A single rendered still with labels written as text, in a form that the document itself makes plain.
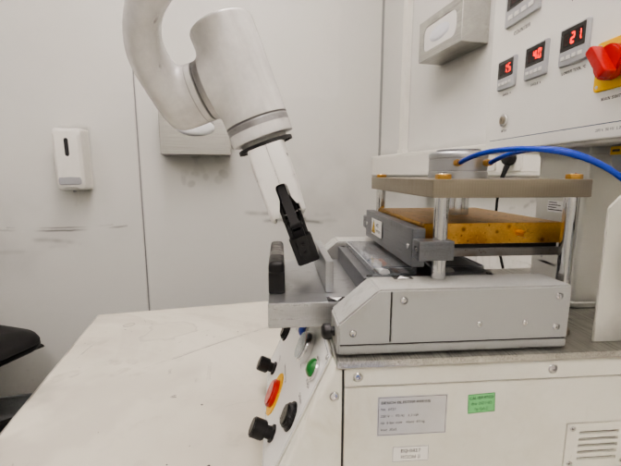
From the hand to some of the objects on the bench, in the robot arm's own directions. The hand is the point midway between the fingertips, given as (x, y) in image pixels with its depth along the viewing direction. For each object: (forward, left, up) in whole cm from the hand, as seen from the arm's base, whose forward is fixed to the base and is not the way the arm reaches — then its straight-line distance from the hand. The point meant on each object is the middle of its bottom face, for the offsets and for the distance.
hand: (304, 249), depth 53 cm
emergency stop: (-4, +2, -24) cm, 24 cm away
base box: (+22, -5, -25) cm, 34 cm away
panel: (-5, +2, -26) cm, 26 cm away
